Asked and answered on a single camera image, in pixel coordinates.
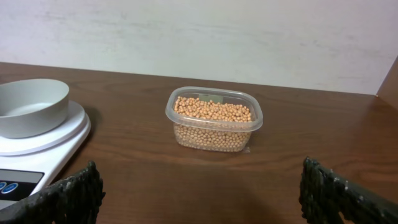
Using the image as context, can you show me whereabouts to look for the clear plastic container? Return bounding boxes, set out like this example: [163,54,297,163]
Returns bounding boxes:
[165,86,264,152]

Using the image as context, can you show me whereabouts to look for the soybeans in container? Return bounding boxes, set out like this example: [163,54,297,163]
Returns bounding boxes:
[174,96,252,152]

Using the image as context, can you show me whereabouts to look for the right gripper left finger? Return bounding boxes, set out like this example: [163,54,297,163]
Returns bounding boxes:
[1,161,105,224]

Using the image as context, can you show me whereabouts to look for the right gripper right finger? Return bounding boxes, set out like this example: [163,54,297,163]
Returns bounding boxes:
[298,157,397,224]

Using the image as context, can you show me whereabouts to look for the pale grey round bowl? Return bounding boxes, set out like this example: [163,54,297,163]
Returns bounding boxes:
[1,78,70,138]

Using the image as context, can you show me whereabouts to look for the white digital kitchen scale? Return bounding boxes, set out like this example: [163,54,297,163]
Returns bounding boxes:
[0,100,92,210]

